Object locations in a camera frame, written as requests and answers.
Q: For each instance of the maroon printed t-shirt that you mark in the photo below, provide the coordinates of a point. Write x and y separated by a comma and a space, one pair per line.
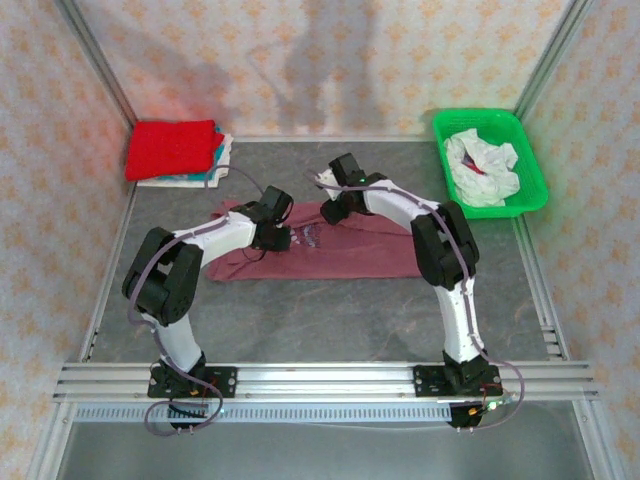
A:
340, 260

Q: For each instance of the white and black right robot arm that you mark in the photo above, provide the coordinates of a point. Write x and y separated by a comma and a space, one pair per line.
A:
445, 245

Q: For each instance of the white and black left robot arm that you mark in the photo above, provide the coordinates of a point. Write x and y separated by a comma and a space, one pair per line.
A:
165, 285

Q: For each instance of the white folded t-shirt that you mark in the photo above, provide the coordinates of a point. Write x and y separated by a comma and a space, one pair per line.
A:
220, 172

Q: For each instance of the teal folded t-shirt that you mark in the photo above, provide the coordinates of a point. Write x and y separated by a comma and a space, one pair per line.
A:
197, 176

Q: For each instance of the red folded t-shirt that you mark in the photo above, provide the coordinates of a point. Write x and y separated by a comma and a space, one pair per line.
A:
170, 150

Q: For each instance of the white crumpled t-shirt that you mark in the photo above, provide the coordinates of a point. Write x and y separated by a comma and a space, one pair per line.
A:
485, 170

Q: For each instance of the green plastic basket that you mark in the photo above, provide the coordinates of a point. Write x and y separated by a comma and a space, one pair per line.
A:
534, 170

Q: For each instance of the small black controller board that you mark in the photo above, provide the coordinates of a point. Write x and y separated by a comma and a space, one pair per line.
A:
462, 417
187, 411

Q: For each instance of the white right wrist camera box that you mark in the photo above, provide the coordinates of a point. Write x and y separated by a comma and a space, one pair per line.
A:
328, 178

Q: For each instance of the aluminium back rail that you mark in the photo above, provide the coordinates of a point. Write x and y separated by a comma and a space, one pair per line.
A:
300, 138

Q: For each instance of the aluminium mounting rail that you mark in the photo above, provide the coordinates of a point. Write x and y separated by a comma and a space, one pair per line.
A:
325, 380

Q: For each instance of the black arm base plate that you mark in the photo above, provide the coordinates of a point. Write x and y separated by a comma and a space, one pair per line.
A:
227, 382
425, 382

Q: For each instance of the aluminium frame post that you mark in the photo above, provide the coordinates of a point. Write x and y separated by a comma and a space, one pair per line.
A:
552, 55
100, 65

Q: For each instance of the aluminium frame leg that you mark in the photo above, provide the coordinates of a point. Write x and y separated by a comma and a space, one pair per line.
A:
597, 445
47, 445

